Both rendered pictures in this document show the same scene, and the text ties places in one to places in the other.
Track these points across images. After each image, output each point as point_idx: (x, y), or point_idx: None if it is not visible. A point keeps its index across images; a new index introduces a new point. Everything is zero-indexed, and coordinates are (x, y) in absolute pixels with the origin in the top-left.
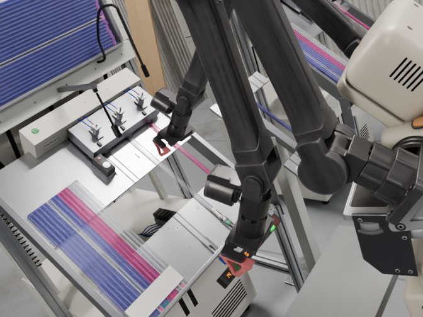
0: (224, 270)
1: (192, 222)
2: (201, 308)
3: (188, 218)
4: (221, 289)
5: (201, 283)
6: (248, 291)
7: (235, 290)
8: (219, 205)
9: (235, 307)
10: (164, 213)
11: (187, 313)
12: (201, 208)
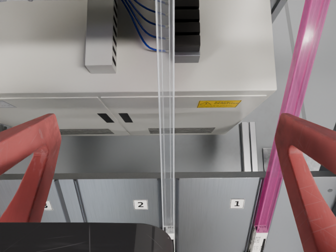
0: (199, 121)
1: (95, 218)
2: (134, 124)
3: (93, 206)
4: (179, 125)
5: (151, 117)
6: (215, 132)
7: (197, 129)
8: (196, 232)
9: (185, 132)
10: (184, 3)
11: (110, 122)
12: (149, 210)
